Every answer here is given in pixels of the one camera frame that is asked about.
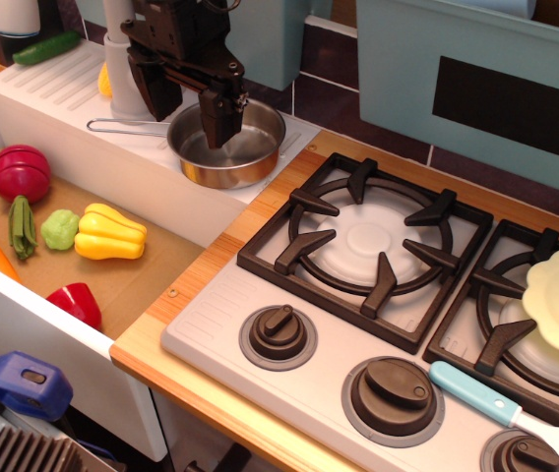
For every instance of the left brown stove knob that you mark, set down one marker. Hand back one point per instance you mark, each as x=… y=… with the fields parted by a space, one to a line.
x=278 y=338

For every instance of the blue plastic clamp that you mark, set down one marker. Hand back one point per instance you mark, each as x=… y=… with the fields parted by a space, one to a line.
x=32 y=387

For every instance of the white and black bottle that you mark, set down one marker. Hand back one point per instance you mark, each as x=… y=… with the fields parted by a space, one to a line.
x=19 y=19

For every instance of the blue handled white spatula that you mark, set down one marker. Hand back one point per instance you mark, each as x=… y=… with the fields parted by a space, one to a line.
x=491 y=403

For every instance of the right brown stove knob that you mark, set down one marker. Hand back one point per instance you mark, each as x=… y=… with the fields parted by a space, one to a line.
x=515 y=451

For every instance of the red toy onion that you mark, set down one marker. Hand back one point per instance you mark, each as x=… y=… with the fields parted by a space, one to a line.
x=24 y=171

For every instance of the small steel saucepan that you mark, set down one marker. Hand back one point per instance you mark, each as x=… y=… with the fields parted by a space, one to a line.
x=249 y=157

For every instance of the brown stove knob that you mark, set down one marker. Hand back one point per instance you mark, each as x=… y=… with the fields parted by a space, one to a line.
x=278 y=338
x=515 y=451
x=391 y=402

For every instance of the teal toy microwave cabinet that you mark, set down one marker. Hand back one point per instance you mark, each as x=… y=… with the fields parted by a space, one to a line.
x=476 y=82

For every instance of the grey toy stove top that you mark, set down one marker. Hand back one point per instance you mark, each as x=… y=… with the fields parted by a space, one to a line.
x=206 y=335

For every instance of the teal hanging cabinet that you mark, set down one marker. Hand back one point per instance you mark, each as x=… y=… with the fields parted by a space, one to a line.
x=266 y=36

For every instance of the middle brown stove knob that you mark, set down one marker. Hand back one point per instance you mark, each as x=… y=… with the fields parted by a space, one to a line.
x=391 y=402

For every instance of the brown cardboard sheet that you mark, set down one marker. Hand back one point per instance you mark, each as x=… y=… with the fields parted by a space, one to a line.
x=122 y=288

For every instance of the white toy faucet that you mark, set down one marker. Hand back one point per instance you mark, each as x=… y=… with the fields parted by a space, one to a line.
x=126 y=101

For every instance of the light green toy cabbage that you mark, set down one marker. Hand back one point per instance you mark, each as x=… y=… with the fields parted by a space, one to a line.
x=59 y=229

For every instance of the right black burner grate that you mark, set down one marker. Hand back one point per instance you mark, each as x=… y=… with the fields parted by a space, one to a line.
x=476 y=338

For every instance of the green toy cucumber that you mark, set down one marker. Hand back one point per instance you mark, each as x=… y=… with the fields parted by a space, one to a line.
x=48 y=48

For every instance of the yellow toy bell pepper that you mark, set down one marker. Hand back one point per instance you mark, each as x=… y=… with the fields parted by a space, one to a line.
x=105 y=233

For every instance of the yellow toy corn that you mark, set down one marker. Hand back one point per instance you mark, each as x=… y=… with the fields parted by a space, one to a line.
x=103 y=82

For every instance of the green toy bean pods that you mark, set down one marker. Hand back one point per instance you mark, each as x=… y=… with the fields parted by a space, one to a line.
x=22 y=232

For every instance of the left black burner grate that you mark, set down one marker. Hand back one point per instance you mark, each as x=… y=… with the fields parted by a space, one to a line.
x=370 y=248

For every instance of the black burner grate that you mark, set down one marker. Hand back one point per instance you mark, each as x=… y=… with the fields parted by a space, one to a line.
x=370 y=248
x=476 y=338

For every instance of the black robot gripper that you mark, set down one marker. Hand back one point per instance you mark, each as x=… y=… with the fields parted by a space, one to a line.
x=183 y=43

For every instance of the red toy pepper piece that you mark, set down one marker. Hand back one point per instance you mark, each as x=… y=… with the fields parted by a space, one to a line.
x=78 y=300

